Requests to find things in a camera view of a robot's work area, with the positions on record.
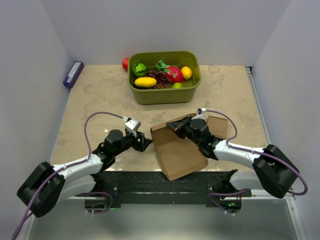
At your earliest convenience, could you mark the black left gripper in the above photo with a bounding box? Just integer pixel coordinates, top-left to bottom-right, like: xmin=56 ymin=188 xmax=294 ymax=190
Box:
xmin=113 ymin=129 xmax=153 ymax=157

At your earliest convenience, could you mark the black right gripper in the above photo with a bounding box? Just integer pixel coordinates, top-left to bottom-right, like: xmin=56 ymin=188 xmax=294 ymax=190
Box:
xmin=166 ymin=115 xmax=202 ymax=147

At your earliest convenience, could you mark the brown cardboard box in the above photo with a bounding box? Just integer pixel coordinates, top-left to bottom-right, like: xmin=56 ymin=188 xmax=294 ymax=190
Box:
xmin=149 ymin=112 xmax=209 ymax=182

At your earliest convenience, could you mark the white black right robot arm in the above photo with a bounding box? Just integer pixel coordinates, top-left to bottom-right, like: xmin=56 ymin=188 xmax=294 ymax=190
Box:
xmin=166 ymin=116 xmax=299 ymax=199

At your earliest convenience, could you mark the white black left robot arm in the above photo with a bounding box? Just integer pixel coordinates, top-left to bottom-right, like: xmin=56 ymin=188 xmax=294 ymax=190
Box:
xmin=17 ymin=129 xmax=153 ymax=218

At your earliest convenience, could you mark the small folded cardboard box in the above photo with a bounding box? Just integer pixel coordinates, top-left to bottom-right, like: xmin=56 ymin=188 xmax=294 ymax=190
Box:
xmin=206 ymin=116 xmax=228 ymax=140

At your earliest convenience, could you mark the purple white rectangular box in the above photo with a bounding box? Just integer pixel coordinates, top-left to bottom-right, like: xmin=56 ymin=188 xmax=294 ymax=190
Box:
xmin=63 ymin=61 xmax=85 ymax=89

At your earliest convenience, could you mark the green plastic basket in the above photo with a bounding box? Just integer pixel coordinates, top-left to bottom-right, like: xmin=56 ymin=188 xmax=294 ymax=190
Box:
xmin=128 ymin=51 xmax=201 ymax=105

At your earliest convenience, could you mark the green toy lime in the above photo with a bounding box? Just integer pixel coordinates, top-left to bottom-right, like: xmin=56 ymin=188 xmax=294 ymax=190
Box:
xmin=171 ymin=82 xmax=184 ymax=89

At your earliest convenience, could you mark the purple toy grapes bunch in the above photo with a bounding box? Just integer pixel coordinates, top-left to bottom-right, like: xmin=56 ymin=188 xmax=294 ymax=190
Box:
xmin=146 ymin=70 xmax=168 ymax=89

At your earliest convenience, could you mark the pink toy dragon fruit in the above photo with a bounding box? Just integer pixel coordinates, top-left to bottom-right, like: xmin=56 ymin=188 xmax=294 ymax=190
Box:
xmin=155 ymin=60 xmax=184 ymax=84

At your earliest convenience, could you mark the yellow toy mango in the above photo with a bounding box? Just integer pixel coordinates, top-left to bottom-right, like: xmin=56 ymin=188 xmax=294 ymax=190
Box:
xmin=134 ymin=77 xmax=157 ymax=88

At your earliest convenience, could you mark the yellow toy lemon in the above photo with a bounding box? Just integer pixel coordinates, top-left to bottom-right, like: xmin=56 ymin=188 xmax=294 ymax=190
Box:
xmin=181 ymin=66 xmax=193 ymax=80

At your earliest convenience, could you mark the small toy watermelon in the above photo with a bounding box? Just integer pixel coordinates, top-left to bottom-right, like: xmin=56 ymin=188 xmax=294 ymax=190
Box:
xmin=132 ymin=62 xmax=147 ymax=78

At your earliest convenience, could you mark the red toy apple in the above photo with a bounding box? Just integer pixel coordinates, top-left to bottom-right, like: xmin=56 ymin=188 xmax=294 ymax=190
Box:
xmin=122 ymin=57 xmax=129 ymax=72

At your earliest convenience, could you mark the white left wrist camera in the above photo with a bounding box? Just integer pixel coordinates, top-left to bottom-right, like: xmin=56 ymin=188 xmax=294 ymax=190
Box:
xmin=124 ymin=117 xmax=141 ymax=138

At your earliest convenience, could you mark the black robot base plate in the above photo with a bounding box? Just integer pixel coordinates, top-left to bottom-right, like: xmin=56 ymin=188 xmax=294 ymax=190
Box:
xmin=82 ymin=170 xmax=252 ymax=213

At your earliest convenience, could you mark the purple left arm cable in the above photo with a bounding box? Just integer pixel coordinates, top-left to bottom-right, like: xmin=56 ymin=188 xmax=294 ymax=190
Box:
xmin=11 ymin=111 xmax=131 ymax=240

